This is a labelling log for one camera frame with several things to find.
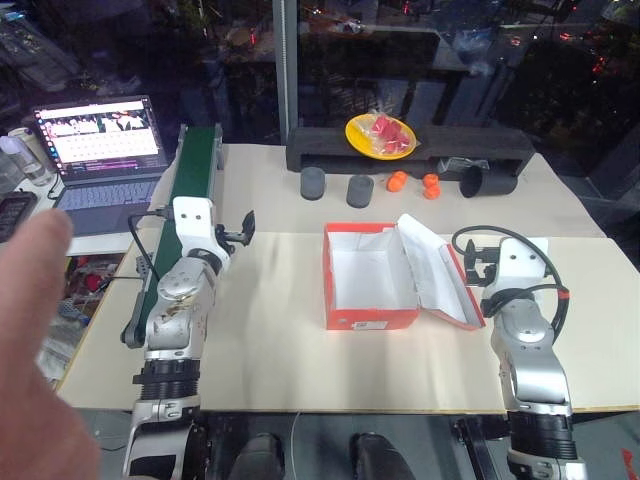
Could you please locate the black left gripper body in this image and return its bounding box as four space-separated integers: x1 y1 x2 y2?
214 223 245 257

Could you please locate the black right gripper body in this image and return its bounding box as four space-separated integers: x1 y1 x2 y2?
473 245 502 284

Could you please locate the green conveyor belt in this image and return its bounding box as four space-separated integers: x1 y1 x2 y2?
119 123 227 350

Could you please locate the orange shoe box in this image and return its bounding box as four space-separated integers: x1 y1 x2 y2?
322 213 488 333

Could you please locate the person's bare hand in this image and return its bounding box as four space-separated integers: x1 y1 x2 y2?
0 209 103 480

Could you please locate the black cup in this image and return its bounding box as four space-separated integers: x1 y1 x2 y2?
459 164 519 200

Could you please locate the grey foam cylinder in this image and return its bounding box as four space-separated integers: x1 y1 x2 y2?
345 174 376 210
299 166 327 203

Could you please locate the dark crumpled plastic bag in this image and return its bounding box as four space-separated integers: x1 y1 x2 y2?
435 156 490 177

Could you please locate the black foam shelf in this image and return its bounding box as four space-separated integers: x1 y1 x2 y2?
285 125 534 179

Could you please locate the yellow plate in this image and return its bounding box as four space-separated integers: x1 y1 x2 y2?
344 113 418 162

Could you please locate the open laptop computer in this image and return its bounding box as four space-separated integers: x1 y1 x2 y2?
31 94 172 240

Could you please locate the plastic bag of red pieces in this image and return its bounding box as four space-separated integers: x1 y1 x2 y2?
356 110 418 154

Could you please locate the clear plastic jar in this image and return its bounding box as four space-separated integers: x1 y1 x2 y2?
6 126 55 187

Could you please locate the black handheld device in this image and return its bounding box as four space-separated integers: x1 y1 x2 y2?
0 191 39 244

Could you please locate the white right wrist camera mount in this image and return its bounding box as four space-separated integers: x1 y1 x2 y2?
491 236 547 292

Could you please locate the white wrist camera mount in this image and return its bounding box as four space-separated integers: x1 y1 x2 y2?
491 236 547 292
171 196 234 275

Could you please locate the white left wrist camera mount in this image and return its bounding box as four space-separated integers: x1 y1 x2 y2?
171 196 234 275

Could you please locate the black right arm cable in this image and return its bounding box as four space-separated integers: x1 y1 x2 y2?
451 225 572 347

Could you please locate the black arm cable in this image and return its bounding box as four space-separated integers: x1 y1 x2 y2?
451 225 572 347
128 209 174 284

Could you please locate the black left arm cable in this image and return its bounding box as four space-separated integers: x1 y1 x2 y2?
128 209 174 284

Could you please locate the grey metal post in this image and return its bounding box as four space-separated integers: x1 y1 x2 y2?
272 0 300 147

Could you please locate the black metal frame bar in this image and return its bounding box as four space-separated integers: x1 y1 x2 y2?
451 416 507 480

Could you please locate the thin white cable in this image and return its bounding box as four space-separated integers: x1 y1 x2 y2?
291 410 303 480

